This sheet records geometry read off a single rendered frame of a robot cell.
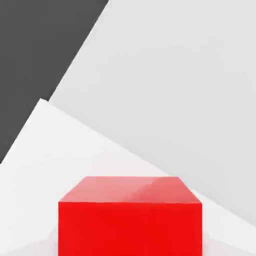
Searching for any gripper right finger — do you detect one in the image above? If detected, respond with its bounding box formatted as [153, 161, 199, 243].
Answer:
[201, 232, 222, 256]

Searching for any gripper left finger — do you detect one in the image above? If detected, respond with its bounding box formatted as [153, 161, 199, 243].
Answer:
[13, 236, 59, 256]

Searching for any small red cube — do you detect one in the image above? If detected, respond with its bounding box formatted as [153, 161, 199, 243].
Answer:
[58, 175, 203, 256]

